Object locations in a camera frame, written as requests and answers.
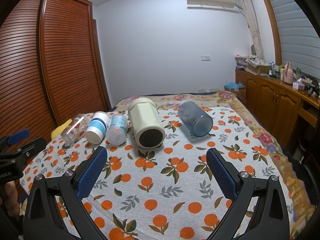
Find tissue box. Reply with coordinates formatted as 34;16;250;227
292;82;305;90

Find floral bed blanket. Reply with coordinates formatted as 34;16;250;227
112;90;316;238

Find blue item box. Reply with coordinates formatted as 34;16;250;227
224;81;246;101

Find beige floral curtain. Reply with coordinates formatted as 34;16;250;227
239;0;265;60

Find wooden sideboard cabinet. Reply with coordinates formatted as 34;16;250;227
235;70;319;146

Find pink thermos jug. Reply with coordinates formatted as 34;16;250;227
284;62;294;85

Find white wall socket strip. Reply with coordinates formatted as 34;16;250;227
198;88;220;93

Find brown louvered wardrobe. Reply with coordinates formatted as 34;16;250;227
1;0;111;140

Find clear glass red characters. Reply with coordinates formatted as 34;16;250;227
61;114;89;147

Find left hand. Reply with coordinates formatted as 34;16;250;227
1;181;20;217

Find cream faceted mug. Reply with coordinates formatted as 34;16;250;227
128;98;165;149

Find cardboard box with cloth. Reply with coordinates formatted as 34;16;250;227
245;59;271;75

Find white wall switch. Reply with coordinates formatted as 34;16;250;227
201;55;210;61

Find grey window blind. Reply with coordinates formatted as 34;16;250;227
270;0;320;78

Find yellow plush toy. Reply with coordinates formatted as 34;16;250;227
50;119;72;140

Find blue translucent plastic cup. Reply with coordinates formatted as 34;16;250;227
178;101;213;137

